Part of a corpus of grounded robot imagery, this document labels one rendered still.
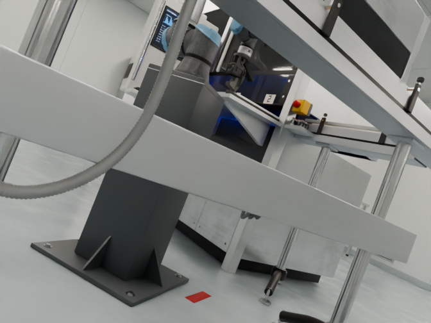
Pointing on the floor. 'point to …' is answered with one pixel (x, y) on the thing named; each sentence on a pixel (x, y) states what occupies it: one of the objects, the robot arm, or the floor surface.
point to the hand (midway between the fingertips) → (232, 93)
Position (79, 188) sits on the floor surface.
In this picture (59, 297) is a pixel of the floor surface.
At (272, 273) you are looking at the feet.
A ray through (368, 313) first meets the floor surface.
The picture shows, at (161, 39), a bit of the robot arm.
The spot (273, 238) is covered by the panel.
